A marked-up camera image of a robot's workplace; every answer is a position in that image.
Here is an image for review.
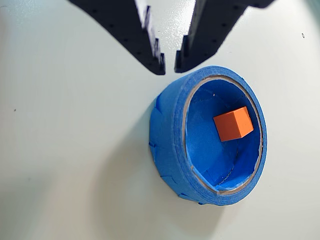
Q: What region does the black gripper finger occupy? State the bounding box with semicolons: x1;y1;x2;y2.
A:
174;0;275;74
68;0;166;76

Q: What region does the small foam cube block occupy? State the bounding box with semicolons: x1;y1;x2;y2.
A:
213;106;254;143

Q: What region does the blue tape roll bin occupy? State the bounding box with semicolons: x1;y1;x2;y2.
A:
149;65;268;206

